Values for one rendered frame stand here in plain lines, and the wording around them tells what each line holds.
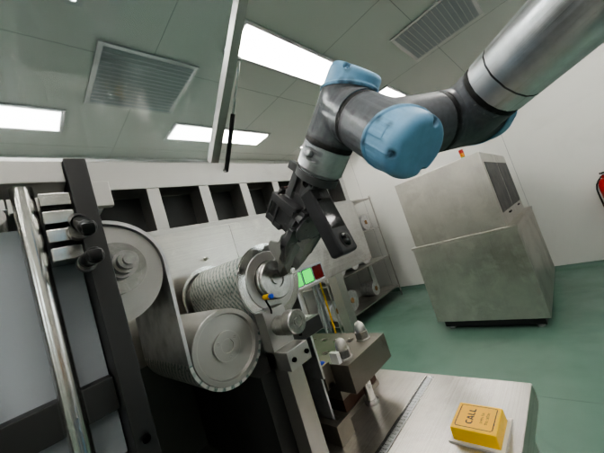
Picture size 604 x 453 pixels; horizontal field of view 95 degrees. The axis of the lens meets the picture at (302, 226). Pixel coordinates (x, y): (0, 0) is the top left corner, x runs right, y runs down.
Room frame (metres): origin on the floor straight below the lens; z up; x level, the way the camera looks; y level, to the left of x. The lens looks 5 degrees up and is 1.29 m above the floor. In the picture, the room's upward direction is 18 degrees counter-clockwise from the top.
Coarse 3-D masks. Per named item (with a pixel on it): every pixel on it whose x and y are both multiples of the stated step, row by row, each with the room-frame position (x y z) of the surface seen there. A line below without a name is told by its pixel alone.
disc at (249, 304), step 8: (256, 248) 0.54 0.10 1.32; (264, 248) 0.55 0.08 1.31; (248, 256) 0.52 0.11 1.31; (240, 264) 0.51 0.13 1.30; (240, 272) 0.50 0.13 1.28; (296, 272) 0.60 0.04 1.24; (240, 280) 0.50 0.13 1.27; (296, 280) 0.59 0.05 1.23; (240, 288) 0.50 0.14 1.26; (296, 288) 0.59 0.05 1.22; (240, 296) 0.50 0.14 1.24; (248, 296) 0.51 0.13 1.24; (296, 296) 0.58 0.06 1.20; (248, 304) 0.50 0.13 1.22; (288, 304) 0.56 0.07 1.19; (256, 312) 0.51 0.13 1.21
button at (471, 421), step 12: (468, 408) 0.53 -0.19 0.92; (480, 408) 0.52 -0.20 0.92; (492, 408) 0.51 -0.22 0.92; (456, 420) 0.51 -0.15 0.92; (468, 420) 0.50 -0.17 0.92; (480, 420) 0.50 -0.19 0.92; (492, 420) 0.49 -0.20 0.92; (504, 420) 0.50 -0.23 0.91; (456, 432) 0.50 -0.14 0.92; (468, 432) 0.48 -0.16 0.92; (480, 432) 0.47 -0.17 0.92; (492, 432) 0.47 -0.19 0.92; (504, 432) 0.48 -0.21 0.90; (480, 444) 0.48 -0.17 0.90; (492, 444) 0.46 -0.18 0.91
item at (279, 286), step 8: (264, 264) 0.52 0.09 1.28; (272, 264) 0.53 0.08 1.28; (256, 272) 0.52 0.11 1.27; (264, 272) 0.52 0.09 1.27; (272, 272) 0.53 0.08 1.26; (256, 280) 0.52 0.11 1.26; (264, 280) 0.51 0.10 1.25; (272, 280) 0.53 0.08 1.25; (280, 280) 0.54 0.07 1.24; (288, 280) 0.55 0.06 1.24; (256, 288) 0.52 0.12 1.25; (264, 288) 0.51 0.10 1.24; (272, 288) 0.52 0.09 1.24; (280, 288) 0.54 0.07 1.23; (288, 288) 0.55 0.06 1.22; (280, 296) 0.53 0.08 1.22
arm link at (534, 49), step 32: (544, 0) 0.23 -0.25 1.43; (576, 0) 0.21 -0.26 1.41; (512, 32) 0.25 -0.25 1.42; (544, 32) 0.23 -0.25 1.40; (576, 32) 0.22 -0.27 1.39; (480, 64) 0.29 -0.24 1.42; (512, 64) 0.26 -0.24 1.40; (544, 64) 0.25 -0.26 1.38; (480, 96) 0.30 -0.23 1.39; (512, 96) 0.28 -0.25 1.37; (480, 128) 0.33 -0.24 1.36
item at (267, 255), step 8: (256, 256) 0.53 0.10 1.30; (264, 256) 0.55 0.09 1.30; (272, 256) 0.56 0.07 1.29; (248, 264) 0.52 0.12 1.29; (256, 264) 0.53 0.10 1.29; (248, 272) 0.51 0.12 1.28; (248, 280) 0.51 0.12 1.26; (248, 288) 0.51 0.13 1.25; (256, 296) 0.52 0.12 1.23; (288, 296) 0.57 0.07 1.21; (256, 304) 0.51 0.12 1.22; (264, 304) 0.52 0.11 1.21; (272, 304) 0.54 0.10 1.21
